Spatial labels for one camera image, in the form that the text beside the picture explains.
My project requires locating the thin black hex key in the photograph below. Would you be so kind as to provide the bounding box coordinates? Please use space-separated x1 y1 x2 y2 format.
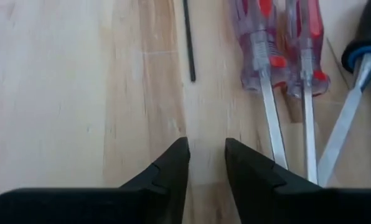
182 0 197 83

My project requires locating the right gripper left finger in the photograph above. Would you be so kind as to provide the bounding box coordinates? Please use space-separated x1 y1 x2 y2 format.
0 136 192 224

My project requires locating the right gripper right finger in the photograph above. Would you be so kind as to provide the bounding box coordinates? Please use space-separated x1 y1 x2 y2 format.
224 137 371 224

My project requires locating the red clear handle screwdriver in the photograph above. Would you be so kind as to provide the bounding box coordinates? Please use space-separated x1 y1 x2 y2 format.
228 0 289 170
284 0 331 185

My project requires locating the blue black handle screwdriver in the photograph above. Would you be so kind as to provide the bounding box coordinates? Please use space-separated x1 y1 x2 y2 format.
316 0 371 188

